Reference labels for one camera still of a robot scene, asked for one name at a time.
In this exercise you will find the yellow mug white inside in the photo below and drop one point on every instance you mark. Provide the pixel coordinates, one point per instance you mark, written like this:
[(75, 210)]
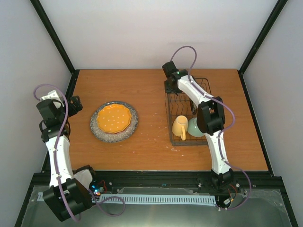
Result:
[(180, 126)]

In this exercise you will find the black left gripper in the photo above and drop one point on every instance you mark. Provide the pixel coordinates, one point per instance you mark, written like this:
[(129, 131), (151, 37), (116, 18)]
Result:
[(77, 104)]

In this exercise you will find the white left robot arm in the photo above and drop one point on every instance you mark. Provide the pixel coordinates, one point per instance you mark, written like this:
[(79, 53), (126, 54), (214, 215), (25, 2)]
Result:
[(68, 192)]

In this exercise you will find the speckled grey large plate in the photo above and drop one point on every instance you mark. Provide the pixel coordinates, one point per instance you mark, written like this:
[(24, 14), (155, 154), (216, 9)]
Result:
[(114, 138)]

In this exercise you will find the brown rimmed beige plate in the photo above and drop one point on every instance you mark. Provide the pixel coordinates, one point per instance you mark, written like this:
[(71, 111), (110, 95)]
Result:
[(193, 107)]

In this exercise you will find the light blue slotted cable duct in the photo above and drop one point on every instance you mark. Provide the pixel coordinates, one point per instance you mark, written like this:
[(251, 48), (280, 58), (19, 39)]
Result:
[(144, 199)]

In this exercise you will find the orange white dotted plate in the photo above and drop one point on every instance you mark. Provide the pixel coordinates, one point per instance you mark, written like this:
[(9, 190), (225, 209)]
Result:
[(114, 118)]

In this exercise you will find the light green ceramic bowl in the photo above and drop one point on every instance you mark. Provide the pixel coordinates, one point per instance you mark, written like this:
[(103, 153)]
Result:
[(193, 129)]

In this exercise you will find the dark wire dish rack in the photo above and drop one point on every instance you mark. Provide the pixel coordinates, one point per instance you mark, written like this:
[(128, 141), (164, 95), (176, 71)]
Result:
[(179, 104)]

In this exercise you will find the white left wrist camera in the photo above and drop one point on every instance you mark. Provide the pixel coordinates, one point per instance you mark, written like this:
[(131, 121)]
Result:
[(52, 95)]

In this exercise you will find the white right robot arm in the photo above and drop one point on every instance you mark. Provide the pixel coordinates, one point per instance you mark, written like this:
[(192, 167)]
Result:
[(210, 119)]

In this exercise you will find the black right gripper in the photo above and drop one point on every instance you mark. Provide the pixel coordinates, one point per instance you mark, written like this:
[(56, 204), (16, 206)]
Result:
[(167, 90)]

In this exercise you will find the black aluminium frame rail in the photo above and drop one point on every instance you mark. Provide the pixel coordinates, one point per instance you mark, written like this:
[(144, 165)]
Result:
[(196, 181)]

